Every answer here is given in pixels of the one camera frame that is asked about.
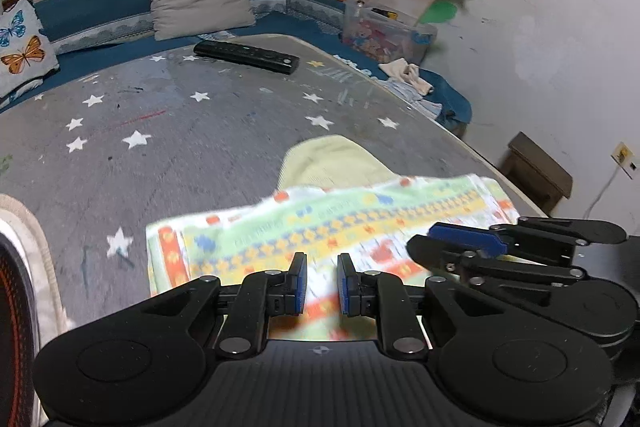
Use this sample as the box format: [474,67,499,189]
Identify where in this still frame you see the cream socks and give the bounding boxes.
[378,58,433,96]

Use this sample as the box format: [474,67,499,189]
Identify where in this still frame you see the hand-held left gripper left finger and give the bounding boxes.
[115,252,307,360]

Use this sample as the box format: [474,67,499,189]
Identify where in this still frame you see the blue sofa bench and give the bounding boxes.
[0,0,473,138]

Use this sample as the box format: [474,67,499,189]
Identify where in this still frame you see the pale blue cloth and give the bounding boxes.
[385,77,446,118]

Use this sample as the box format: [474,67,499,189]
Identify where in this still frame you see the round black induction cooktop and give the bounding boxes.
[0,219,40,427]

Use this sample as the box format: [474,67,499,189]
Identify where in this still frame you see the white power cable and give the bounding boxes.
[582,164,623,218]

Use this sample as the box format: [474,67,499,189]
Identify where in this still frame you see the pastel patterned child shirt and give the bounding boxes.
[145,134,523,343]

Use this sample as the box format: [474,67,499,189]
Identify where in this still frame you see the butterfly print pillow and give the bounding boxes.
[0,0,60,98]

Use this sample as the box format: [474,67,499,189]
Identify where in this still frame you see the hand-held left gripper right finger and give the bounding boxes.
[337,253,531,360]

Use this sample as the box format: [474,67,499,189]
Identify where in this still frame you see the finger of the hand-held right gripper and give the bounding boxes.
[428,216,593,258]
[407,234,587,308]

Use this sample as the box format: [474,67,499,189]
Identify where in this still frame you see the brown wooden stool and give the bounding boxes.
[501,132,573,214]

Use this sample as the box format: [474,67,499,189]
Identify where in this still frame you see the yellow marked wall socket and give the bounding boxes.
[612,142,638,180]

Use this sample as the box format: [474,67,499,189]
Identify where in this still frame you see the black remote control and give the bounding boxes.
[193,40,300,75]

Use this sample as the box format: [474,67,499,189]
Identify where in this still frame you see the clear plastic toy box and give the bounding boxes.
[341,0,438,64]

